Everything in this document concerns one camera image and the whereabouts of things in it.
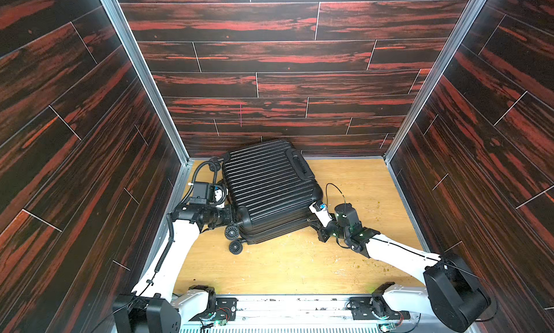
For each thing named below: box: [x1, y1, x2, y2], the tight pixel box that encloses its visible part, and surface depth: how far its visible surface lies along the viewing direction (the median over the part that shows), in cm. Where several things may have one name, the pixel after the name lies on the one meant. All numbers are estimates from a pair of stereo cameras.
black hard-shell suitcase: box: [222, 139, 324, 256], surface depth 84 cm
